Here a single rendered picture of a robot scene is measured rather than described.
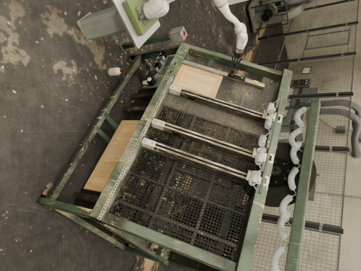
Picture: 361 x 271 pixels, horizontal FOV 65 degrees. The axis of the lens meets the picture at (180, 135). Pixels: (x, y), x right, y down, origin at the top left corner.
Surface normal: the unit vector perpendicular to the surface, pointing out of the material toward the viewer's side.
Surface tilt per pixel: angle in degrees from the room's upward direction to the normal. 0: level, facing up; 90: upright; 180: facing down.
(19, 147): 0
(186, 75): 60
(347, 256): 90
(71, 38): 0
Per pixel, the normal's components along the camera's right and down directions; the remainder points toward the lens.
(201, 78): 0.05, -0.51
